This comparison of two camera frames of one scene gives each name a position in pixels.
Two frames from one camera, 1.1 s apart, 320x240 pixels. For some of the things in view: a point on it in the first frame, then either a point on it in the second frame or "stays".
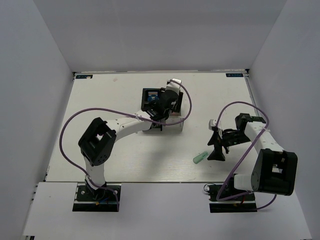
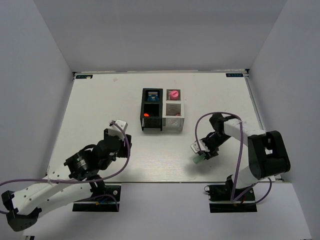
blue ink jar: (153, 98) stays
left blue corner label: (83, 76) stays
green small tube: (198, 158) stays
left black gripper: (177, 106) -> (123, 149)
